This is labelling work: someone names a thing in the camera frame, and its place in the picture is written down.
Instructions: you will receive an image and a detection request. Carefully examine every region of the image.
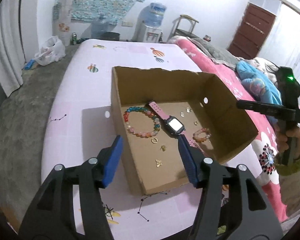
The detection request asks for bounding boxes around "pink orange bead bracelet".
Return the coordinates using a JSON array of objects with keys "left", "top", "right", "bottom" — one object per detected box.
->
[{"left": 192, "top": 127, "right": 212, "bottom": 144}]

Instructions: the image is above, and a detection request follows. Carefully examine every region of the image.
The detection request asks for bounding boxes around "pale butterfly charm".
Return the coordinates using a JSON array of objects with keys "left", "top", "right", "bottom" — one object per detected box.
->
[{"left": 155, "top": 159, "right": 162, "bottom": 167}]

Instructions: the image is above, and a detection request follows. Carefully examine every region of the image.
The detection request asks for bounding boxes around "pink strap smart watch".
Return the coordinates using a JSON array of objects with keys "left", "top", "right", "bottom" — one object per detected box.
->
[{"left": 148, "top": 100, "right": 204, "bottom": 155}]

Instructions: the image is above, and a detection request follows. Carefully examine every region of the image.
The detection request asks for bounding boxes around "multicolour bead bracelet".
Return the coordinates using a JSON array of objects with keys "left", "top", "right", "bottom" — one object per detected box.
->
[{"left": 122, "top": 106, "right": 161, "bottom": 138}]

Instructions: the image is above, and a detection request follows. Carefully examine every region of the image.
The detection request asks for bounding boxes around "right hand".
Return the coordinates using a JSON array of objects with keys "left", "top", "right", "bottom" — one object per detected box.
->
[{"left": 274, "top": 123, "right": 300, "bottom": 160}]

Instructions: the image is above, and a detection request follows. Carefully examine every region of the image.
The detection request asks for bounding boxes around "blue patterned pillow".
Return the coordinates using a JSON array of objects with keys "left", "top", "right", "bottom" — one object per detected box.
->
[{"left": 236, "top": 61, "right": 282, "bottom": 105}]

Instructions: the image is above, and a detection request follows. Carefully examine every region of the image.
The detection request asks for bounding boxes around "pink floral bed blanket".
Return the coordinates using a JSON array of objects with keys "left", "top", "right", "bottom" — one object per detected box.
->
[{"left": 171, "top": 36, "right": 300, "bottom": 222}]

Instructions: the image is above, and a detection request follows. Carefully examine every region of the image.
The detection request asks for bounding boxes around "grey fuzzy blanket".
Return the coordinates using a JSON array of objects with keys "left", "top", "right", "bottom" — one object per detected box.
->
[{"left": 189, "top": 38, "right": 239, "bottom": 65}]

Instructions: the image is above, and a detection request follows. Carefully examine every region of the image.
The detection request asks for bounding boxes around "brown wooden door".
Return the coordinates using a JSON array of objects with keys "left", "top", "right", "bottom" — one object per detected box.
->
[{"left": 228, "top": 3, "right": 276, "bottom": 60}]

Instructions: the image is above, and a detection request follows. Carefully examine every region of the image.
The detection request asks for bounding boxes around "brown cardboard box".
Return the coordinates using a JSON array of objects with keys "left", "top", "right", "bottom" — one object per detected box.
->
[{"left": 111, "top": 66, "right": 258, "bottom": 195}]

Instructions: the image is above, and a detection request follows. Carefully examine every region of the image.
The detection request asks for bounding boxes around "wooden chair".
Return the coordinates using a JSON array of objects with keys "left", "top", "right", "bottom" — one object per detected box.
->
[{"left": 168, "top": 14, "right": 199, "bottom": 38}]

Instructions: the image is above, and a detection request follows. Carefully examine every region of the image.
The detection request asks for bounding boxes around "white water dispenser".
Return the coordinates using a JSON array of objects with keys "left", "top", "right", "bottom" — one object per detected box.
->
[{"left": 138, "top": 23, "right": 162, "bottom": 43}]

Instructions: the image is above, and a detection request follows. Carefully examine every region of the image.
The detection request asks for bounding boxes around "white curtain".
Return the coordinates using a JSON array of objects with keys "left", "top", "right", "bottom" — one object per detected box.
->
[{"left": 0, "top": 0, "right": 25, "bottom": 97}]

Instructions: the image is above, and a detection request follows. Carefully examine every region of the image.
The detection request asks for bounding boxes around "white plastic bag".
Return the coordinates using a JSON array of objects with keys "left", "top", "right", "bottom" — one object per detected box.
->
[{"left": 34, "top": 36, "right": 66, "bottom": 66}]

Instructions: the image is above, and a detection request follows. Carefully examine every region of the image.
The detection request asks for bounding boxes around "green drink can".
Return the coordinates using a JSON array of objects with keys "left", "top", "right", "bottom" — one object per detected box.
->
[{"left": 70, "top": 33, "right": 77, "bottom": 45}]

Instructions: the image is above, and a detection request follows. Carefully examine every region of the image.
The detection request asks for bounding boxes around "empty clear water bottle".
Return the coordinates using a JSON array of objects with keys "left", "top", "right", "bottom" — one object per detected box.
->
[{"left": 91, "top": 15, "right": 110, "bottom": 39}]

